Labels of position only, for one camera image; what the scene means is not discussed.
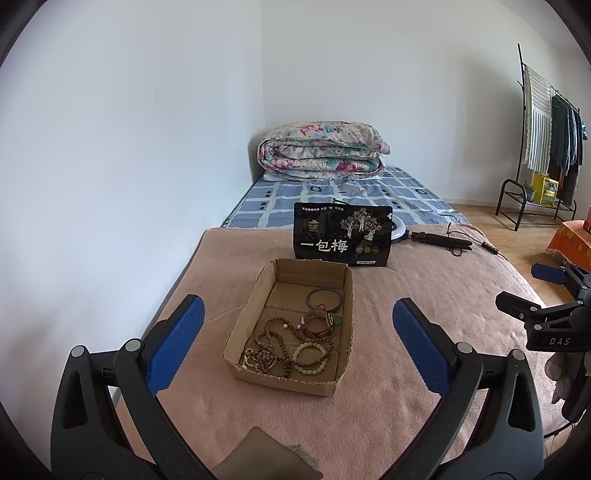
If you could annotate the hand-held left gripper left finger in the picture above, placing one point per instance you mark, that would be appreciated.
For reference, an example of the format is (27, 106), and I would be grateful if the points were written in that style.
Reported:
(178, 341)

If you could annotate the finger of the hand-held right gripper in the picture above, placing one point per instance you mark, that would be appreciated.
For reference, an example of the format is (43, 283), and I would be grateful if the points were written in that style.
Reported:
(549, 273)
(521, 308)

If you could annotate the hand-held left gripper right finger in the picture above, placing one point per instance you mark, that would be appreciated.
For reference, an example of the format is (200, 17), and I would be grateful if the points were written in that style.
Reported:
(422, 346)

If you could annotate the cardboard box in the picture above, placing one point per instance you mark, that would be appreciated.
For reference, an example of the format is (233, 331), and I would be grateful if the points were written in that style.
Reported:
(281, 383)

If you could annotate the dark green bangle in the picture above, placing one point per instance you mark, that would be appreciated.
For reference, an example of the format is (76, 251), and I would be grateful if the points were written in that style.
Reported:
(310, 304)

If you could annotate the person's right hand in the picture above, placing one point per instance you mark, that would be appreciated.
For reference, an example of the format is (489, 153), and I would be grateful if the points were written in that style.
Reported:
(561, 378)

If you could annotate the orange cloth covered table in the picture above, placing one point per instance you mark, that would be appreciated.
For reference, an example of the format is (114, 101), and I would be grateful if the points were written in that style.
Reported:
(572, 242)

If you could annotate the yellow box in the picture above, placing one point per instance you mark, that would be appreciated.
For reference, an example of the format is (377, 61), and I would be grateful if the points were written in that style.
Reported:
(545, 189)

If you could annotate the black metal clothes rack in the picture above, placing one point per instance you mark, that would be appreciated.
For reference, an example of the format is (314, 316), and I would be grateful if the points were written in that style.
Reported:
(508, 198)

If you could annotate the black folded tripod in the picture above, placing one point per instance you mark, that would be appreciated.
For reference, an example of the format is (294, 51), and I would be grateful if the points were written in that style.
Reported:
(438, 240)

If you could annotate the dark hanging clothes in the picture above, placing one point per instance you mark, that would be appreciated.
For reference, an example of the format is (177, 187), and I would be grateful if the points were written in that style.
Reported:
(565, 138)

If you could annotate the dark olive cloth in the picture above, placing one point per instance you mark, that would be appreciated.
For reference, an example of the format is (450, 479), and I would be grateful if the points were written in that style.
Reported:
(258, 457)

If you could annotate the black snack bag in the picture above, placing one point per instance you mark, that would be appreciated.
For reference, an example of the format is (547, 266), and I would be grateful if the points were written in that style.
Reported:
(323, 244)

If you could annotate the striped hanging towel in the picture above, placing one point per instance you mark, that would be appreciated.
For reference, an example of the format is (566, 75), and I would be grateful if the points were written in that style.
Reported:
(538, 120)

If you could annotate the blue checkered bed sheet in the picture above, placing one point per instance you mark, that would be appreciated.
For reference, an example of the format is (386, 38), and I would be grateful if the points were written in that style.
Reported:
(277, 198)

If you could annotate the folded floral quilt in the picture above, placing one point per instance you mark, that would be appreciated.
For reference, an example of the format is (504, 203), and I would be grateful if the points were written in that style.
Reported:
(323, 147)

